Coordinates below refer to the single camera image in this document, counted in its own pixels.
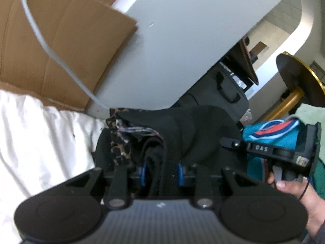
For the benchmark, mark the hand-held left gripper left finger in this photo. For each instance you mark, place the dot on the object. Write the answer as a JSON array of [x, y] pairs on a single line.
[[143, 174]]

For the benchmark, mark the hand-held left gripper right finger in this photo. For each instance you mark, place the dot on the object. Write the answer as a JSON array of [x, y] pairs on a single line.
[[180, 174]]

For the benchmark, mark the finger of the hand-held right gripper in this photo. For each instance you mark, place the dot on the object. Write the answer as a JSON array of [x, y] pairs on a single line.
[[232, 143]]

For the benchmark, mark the black shorts with grey print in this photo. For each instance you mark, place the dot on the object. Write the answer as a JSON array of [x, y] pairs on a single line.
[[203, 127]]

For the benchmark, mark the floral patterned garment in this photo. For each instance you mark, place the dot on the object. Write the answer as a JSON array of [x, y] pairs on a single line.
[[142, 132]]

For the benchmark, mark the person's right hand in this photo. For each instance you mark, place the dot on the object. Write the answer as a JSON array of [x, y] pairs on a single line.
[[312, 205]]

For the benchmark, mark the teal garment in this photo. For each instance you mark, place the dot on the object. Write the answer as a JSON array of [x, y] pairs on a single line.
[[279, 134]]

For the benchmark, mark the leopard print pillow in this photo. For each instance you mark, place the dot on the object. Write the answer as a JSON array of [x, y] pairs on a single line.
[[121, 152]]

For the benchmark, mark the pale green cloth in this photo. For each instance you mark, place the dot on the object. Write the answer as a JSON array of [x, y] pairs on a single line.
[[312, 114]]

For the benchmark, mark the black suitcase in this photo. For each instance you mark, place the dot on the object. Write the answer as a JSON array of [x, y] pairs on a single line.
[[210, 89]]

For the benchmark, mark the round black gold-rimmed table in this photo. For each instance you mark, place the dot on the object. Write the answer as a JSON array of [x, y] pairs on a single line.
[[294, 73]]

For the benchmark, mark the dark board with brown edge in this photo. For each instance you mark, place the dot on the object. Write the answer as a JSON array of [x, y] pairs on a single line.
[[245, 61]]

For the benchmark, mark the white printed blanket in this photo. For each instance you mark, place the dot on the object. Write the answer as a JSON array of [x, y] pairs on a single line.
[[38, 132]]

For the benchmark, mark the large brown cardboard box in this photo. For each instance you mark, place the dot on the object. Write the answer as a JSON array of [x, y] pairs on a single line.
[[76, 43]]

